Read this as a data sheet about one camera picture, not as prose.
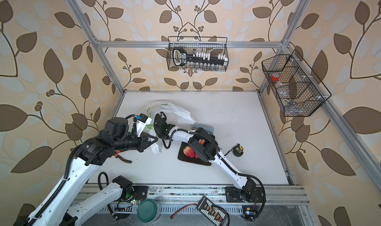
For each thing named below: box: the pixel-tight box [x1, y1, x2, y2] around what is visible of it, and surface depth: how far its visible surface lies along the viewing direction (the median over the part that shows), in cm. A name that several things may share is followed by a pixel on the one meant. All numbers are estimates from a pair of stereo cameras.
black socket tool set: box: [172, 47, 229, 66], surface depth 84 cm
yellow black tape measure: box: [232, 143, 244, 158], surface depth 88 cm
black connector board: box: [195, 195, 229, 226], surface depth 70 cm
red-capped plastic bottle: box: [270, 72, 281, 84], surface depth 88 cm
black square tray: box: [177, 141, 212, 166], surface depth 87 cm
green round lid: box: [136, 198, 158, 223], surface depth 63 cm
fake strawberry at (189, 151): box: [183, 145, 199, 159], surface depth 86 cm
